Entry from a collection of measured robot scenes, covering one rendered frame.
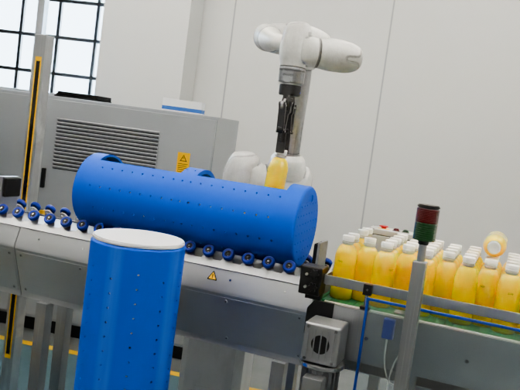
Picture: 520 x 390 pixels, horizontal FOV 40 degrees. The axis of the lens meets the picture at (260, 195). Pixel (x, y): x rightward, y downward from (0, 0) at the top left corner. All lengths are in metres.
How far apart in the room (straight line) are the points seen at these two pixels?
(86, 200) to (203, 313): 0.61
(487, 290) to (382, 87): 3.13
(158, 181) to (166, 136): 1.62
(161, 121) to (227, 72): 1.34
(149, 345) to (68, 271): 0.75
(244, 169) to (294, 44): 0.79
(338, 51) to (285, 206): 0.56
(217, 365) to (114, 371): 1.08
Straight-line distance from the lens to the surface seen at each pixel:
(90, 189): 2.70
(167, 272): 2.11
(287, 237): 2.37
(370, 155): 5.22
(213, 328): 2.58
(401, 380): 2.11
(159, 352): 2.17
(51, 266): 2.84
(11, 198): 3.11
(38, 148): 3.42
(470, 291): 2.26
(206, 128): 4.11
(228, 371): 3.16
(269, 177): 2.46
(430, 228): 2.02
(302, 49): 2.45
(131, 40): 5.37
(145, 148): 4.23
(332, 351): 2.16
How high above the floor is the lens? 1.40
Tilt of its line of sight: 5 degrees down
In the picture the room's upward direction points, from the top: 8 degrees clockwise
